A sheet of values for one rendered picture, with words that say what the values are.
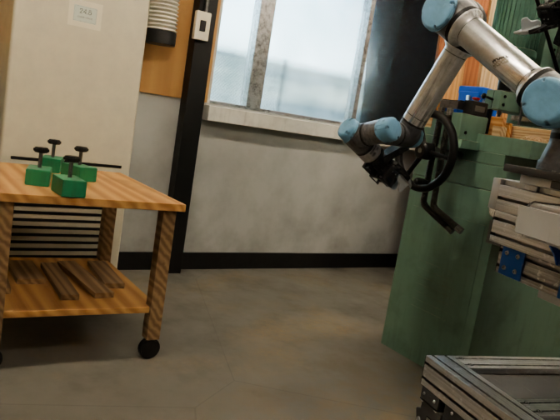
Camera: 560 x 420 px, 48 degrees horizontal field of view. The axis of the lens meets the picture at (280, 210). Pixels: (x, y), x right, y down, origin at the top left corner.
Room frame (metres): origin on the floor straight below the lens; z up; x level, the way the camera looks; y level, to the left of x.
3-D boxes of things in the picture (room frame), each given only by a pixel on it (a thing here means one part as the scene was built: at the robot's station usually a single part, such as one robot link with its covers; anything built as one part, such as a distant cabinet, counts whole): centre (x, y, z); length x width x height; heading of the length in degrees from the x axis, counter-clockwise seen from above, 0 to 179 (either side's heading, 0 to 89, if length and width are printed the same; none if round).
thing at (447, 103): (2.31, -0.59, 0.99); 0.13 x 0.11 x 0.06; 33
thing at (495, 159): (2.38, -0.70, 0.82); 0.40 x 0.21 x 0.04; 33
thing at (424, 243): (2.48, -0.86, 0.35); 0.58 x 0.45 x 0.71; 123
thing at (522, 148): (2.36, -0.66, 0.87); 0.61 x 0.30 x 0.06; 33
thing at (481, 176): (2.48, -0.86, 0.76); 0.57 x 0.45 x 0.09; 123
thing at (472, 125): (2.32, -0.59, 0.91); 0.15 x 0.14 x 0.09; 33
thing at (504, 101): (2.43, -0.77, 1.03); 0.14 x 0.07 x 0.09; 123
